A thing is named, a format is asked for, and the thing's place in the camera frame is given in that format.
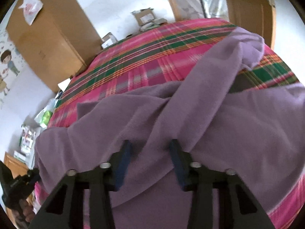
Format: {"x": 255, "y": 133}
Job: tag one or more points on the pink plaid bed cover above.
{"x": 168, "y": 53}

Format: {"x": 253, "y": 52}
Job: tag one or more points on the white plastic bag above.
{"x": 31, "y": 9}

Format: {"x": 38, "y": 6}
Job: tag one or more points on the cartoon couple wall sticker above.
{"x": 12, "y": 64}

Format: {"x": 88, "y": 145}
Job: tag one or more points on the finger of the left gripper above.
{"x": 33, "y": 176}

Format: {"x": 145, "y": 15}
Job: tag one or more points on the white small box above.
{"x": 108, "y": 40}

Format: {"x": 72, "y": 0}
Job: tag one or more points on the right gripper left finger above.
{"x": 63, "y": 208}

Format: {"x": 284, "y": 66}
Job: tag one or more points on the purple fleece garment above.
{"x": 258, "y": 133}

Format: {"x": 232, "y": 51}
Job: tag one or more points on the wooden wardrobe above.
{"x": 59, "y": 44}

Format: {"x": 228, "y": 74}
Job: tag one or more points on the wooden door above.
{"x": 256, "y": 16}

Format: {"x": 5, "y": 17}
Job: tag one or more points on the green tissue pack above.
{"x": 46, "y": 118}

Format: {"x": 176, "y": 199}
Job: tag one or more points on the brown cardboard box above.
{"x": 143, "y": 16}

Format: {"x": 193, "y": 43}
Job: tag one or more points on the person left hand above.
{"x": 27, "y": 213}

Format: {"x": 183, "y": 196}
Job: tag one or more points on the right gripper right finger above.
{"x": 219, "y": 199}

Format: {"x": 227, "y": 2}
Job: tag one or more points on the white drawer cabinet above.
{"x": 26, "y": 151}

